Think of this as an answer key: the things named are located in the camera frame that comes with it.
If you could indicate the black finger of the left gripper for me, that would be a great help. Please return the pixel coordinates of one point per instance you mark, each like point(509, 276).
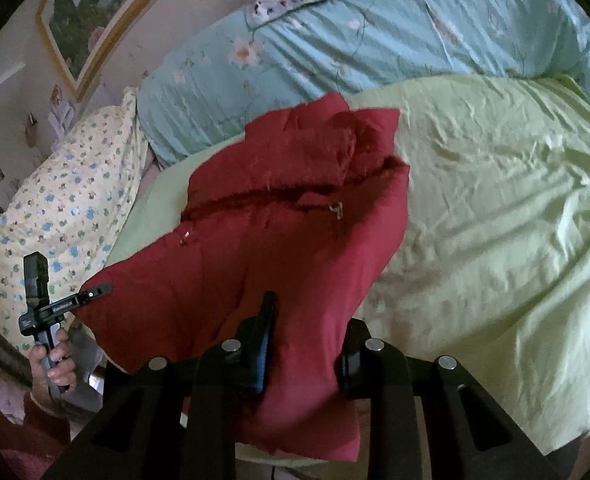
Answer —
point(86, 296)

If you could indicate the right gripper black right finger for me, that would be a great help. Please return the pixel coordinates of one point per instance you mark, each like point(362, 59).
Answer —
point(367, 365)

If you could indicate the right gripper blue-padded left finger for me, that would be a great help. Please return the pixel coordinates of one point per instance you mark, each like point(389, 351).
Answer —
point(256, 338)

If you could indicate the red padded jacket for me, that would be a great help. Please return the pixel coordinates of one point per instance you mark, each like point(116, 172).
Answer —
point(311, 204)

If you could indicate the red sleeve left forearm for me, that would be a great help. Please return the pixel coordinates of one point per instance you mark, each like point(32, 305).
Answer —
point(29, 448)

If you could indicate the person's left hand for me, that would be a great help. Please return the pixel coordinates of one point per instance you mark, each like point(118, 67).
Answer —
point(52, 369)

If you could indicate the yellow patterned pillow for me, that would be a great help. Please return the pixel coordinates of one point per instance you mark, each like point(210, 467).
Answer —
point(72, 209)

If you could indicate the light green quilt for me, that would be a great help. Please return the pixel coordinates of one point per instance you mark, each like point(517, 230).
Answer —
point(494, 268)

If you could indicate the turquoise floral quilt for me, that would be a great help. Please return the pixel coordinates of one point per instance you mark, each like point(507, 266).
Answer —
point(229, 73)

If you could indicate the gold framed wall picture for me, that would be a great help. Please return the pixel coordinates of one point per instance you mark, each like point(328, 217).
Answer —
point(81, 34)

